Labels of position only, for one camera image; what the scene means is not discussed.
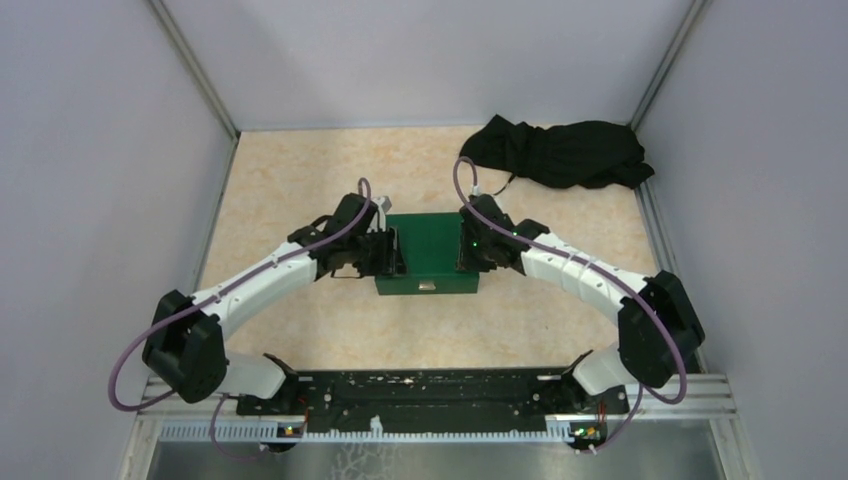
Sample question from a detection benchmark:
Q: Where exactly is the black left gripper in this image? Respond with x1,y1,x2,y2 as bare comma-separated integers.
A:
348,225,409,276

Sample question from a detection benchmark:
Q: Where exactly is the green jewelry box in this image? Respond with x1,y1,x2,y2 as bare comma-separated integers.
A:
375,212,479,296

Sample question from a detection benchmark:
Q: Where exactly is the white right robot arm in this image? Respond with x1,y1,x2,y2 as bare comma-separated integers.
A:
459,195,705,412

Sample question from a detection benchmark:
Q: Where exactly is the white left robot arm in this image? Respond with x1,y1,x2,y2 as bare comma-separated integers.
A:
142,193,406,414

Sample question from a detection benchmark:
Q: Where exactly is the black cloth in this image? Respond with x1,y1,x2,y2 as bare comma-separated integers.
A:
460,115,655,190

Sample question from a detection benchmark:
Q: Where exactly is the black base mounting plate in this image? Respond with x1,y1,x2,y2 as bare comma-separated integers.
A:
236,367,630,434

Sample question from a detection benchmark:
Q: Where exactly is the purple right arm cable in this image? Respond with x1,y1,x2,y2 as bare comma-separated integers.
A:
452,156,690,457

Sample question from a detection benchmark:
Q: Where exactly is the aluminium frame rail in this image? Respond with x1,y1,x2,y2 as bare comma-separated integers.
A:
137,374,737,444

